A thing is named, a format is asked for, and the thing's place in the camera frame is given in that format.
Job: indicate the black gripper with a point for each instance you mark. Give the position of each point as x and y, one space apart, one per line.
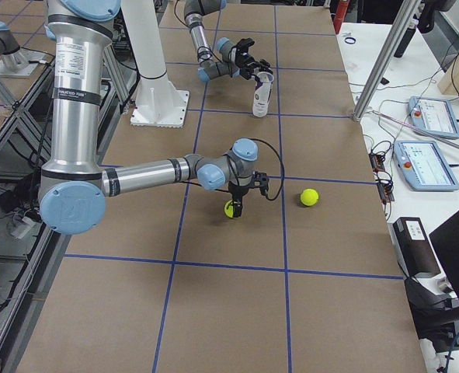
238 193
246 62

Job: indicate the lower teach pendant tablet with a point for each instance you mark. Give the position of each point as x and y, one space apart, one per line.
423 166

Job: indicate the aluminium frame rack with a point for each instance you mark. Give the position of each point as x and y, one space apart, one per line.
19 92

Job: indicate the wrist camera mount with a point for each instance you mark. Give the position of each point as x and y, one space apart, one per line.
260 181

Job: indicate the upper teach pendant tablet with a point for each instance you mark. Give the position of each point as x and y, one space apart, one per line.
434 115

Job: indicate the black box with label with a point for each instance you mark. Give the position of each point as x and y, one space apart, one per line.
416 251

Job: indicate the teach pendant tablet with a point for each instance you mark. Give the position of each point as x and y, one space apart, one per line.
434 115
423 166

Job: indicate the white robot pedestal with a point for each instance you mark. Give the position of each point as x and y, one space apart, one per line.
157 102

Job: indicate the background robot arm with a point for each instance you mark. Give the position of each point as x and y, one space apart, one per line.
13 59

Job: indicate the yellow tennis ball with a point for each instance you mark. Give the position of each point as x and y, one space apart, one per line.
229 209
309 197

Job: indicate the aluminium frame post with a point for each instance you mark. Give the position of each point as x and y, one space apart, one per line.
395 35

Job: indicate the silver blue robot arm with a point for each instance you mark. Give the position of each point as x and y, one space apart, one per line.
73 187
226 58

